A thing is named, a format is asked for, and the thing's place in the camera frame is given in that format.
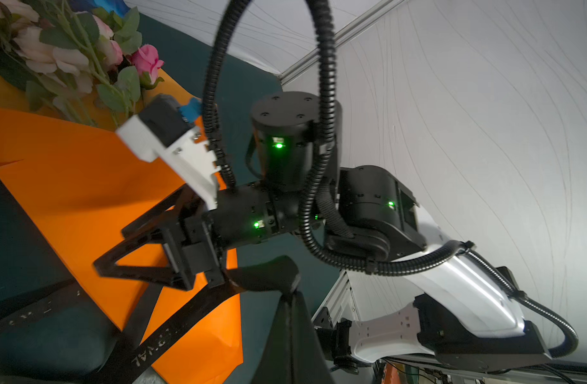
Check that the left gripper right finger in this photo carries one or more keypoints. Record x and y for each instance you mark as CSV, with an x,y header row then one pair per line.
x,y
308,364

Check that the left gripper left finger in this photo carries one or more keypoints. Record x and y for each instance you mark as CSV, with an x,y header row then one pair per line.
x,y
277,362

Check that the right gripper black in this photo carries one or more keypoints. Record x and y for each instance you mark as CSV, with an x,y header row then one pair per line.
x,y
196,239

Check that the black printed ribbon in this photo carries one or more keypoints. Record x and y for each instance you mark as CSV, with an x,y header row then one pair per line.
x,y
134,353

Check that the orange wrapping paper sheet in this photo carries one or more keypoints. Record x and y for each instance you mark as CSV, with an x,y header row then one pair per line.
x,y
79,186

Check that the light pink fake rose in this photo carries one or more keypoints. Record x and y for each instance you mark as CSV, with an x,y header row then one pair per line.
x,y
69,68

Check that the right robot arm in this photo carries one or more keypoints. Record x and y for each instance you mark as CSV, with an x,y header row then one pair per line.
x,y
469,315

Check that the green table mat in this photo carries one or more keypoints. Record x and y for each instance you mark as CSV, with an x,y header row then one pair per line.
x,y
74,341

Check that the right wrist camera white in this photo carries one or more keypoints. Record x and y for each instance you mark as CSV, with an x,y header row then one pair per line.
x,y
167,130

